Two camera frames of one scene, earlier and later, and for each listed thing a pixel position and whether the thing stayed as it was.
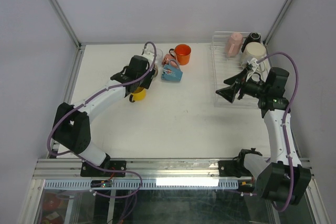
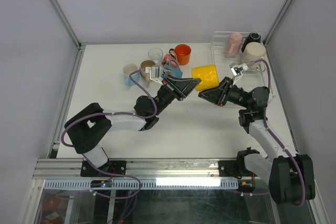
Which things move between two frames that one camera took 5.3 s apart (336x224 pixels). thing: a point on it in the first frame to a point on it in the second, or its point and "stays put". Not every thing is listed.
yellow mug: x=139 y=95 to x=208 y=75
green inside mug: x=256 y=50 stays put
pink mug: x=234 y=44 stays put
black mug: x=253 y=36 stays put
